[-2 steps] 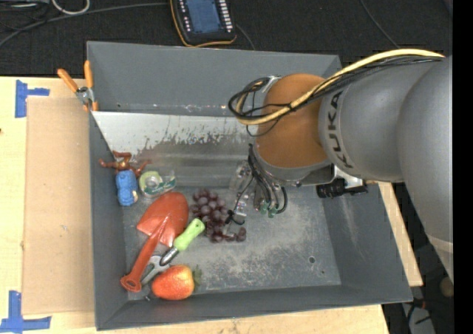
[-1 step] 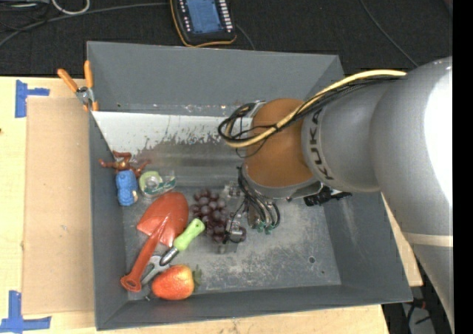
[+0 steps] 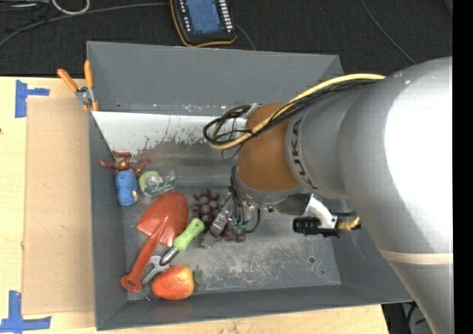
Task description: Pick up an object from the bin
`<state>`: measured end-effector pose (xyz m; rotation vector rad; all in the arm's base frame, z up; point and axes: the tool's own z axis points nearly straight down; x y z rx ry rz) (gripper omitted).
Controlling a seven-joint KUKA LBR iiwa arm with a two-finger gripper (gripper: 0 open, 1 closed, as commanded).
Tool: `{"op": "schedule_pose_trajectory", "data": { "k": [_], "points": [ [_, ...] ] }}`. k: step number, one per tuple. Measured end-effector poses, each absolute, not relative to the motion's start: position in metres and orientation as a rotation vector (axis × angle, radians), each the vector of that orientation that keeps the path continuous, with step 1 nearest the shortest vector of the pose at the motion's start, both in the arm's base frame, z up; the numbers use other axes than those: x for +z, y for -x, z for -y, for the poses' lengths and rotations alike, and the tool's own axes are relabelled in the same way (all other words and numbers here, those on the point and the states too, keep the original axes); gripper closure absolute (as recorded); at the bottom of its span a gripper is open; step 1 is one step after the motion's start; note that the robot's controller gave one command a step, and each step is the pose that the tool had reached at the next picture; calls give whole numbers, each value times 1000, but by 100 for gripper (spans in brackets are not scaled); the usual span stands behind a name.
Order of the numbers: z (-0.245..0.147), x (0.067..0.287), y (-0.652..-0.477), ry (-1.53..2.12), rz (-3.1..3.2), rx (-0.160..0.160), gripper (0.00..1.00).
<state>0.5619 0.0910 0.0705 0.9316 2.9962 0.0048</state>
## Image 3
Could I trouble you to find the purple toy grapes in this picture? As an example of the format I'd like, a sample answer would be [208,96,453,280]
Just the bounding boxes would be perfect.
[188,188,248,243]

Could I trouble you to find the red toy shovel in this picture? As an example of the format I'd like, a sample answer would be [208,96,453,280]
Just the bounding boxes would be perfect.
[119,191,191,293]

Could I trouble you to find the green-handled metal garden fork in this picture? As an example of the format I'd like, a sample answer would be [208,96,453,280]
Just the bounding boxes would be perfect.
[140,217,206,287]

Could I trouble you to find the blue knobbly toy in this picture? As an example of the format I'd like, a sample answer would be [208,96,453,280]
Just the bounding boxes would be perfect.
[115,169,140,208]

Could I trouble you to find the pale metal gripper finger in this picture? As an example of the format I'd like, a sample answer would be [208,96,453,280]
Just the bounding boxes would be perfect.
[200,231,221,251]
[209,207,234,237]

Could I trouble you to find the brown cardboard board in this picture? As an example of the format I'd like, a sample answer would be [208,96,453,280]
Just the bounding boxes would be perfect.
[21,95,96,317]

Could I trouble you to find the grey metal bin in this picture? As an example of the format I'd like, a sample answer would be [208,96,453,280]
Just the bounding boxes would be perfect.
[85,40,413,332]

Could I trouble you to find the brown toy animal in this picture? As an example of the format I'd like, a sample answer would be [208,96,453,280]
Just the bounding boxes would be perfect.
[98,150,152,179]

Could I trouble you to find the black cylinder on white bracket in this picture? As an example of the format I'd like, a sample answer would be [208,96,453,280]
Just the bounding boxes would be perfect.
[292,193,361,239]

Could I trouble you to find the red toy strawberry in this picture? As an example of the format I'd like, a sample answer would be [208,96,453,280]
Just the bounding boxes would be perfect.
[150,263,203,301]

